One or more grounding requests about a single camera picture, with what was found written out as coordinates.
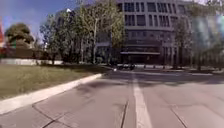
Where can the pale concrete kerb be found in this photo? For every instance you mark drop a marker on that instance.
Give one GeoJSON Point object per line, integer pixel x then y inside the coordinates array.
{"type": "Point", "coordinates": [50, 91]}

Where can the round dark tree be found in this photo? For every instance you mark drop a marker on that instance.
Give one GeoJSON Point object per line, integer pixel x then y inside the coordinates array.
{"type": "Point", "coordinates": [19, 35]}

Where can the low pale wall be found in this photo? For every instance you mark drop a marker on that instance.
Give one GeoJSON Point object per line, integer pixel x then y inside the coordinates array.
{"type": "Point", "coordinates": [26, 61]}

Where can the dry grass lawn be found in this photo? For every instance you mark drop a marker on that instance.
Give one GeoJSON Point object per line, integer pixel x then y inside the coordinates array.
{"type": "Point", "coordinates": [30, 76]}

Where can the row of trees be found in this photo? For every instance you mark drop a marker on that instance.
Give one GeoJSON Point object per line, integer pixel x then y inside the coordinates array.
{"type": "Point", "coordinates": [83, 30]}

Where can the dark vehicle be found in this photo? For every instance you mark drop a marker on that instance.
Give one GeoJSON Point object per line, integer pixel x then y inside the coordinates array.
{"type": "Point", "coordinates": [125, 66]}

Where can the grey asphalt road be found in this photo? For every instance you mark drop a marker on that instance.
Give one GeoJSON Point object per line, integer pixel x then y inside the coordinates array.
{"type": "Point", "coordinates": [96, 103]}

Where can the large grey building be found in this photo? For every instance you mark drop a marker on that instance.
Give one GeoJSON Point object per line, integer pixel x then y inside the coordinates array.
{"type": "Point", "coordinates": [150, 30]}

